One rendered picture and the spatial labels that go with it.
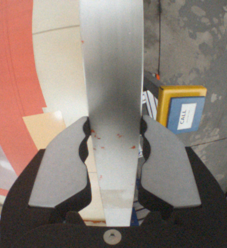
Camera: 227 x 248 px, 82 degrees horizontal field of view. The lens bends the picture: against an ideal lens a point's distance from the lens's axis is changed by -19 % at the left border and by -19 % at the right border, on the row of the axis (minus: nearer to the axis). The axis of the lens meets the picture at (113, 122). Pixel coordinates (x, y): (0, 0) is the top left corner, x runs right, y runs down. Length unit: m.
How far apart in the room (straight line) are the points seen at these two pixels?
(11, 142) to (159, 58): 1.30
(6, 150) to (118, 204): 0.17
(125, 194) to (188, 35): 1.44
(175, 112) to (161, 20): 1.09
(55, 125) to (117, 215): 0.15
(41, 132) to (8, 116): 0.04
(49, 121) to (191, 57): 1.47
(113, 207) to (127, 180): 0.06
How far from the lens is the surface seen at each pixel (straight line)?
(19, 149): 0.22
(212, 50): 1.71
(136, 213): 0.68
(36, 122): 0.18
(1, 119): 0.20
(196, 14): 1.59
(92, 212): 0.31
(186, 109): 0.39
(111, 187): 0.17
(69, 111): 0.16
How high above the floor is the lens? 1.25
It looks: 57 degrees down
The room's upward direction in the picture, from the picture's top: 165 degrees clockwise
